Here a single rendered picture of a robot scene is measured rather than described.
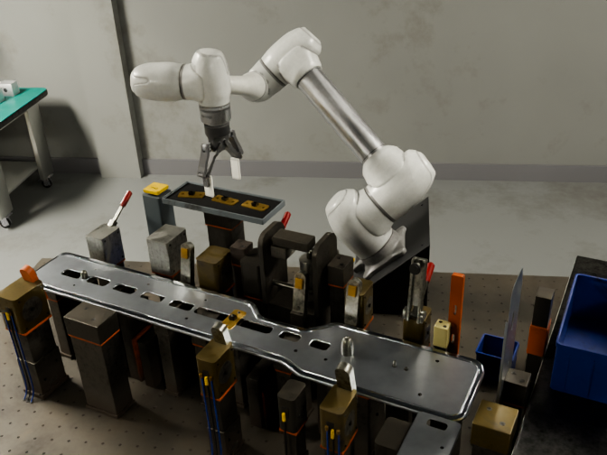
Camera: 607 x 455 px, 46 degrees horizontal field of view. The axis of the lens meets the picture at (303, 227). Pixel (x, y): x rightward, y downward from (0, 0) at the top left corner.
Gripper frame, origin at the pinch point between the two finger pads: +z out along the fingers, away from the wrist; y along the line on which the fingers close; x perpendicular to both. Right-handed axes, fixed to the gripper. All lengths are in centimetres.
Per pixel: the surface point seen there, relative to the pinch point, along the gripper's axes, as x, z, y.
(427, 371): 79, 22, 26
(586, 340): 110, 18, 1
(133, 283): -12.0, 21.7, 31.8
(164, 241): -6.4, 10.7, 21.9
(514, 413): 103, 16, 37
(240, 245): 13.9, 11.8, 11.8
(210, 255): 7.3, 13.7, 17.9
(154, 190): -25.2, 5.8, 4.2
